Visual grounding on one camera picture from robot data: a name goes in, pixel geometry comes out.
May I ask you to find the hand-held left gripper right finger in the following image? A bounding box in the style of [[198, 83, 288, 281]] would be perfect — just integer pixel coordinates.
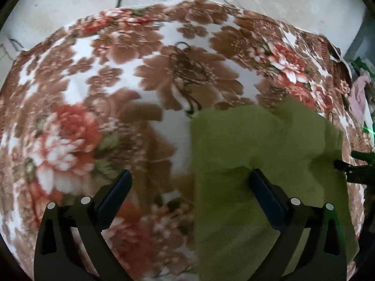
[[248, 168, 348, 281]]

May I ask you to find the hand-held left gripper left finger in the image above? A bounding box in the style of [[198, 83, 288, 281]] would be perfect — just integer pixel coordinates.
[[34, 169, 134, 281]]

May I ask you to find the pink cloth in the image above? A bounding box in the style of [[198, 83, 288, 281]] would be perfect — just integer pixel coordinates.
[[348, 74, 371, 123]]

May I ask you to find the green garment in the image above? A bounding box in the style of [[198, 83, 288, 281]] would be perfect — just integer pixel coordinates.
[[190, 96, 361, 281]]

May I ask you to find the green and white item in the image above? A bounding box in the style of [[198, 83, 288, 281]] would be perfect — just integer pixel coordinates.
[[352, 58, 370, 71]]

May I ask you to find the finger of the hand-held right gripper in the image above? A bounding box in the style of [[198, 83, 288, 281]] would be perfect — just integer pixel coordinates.
[[351, 151, 375, 163], [334, 159, 375, 184]]

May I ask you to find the thin black cord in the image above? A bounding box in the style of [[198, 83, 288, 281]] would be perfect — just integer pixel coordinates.
[[168, 42, 207, 115]]

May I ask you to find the floral brown blanket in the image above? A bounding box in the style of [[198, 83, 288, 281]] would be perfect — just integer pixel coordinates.
[[0, 0, 367, 281]]

